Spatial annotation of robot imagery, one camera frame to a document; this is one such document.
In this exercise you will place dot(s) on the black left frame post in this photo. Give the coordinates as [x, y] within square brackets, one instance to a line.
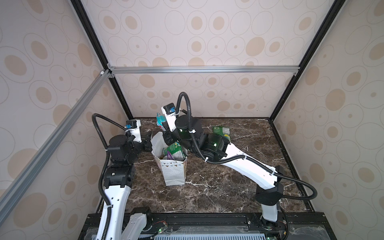
[98, 49]

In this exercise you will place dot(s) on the white paper gift bag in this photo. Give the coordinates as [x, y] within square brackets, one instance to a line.
[173, 168]

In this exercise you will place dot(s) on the large purple snack bag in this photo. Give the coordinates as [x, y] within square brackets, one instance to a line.
[170, 156]

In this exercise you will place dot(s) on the black frame post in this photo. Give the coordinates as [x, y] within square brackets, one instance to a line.
[313, 47]
[98, 49]

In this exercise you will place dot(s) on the teal snack bag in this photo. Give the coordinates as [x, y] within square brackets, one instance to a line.
[160, 120]

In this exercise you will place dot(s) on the green snack bag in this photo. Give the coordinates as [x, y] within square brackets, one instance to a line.
[222, 131]
[177, 151]

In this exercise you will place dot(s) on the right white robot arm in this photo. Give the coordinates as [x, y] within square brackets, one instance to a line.
[216, 149]

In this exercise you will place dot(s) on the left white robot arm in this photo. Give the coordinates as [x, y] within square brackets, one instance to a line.
[115, 186]

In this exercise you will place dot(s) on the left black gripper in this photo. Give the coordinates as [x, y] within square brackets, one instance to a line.
[147, 143]

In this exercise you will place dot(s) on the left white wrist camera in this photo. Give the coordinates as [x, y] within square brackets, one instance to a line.
[132, 128]

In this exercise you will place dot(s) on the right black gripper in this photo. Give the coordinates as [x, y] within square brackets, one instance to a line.
[166, 138]

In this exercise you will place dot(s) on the diagonal aluminium left bar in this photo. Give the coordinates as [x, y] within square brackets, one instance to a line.
[21, 184]

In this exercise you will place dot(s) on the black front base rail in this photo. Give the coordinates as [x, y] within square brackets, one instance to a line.
[233, 226]

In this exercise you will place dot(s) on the horizontal aluminium back bar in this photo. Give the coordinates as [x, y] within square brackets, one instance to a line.
[203, 69]

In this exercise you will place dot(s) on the black right frame post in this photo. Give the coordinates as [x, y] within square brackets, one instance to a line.
[313, 47]

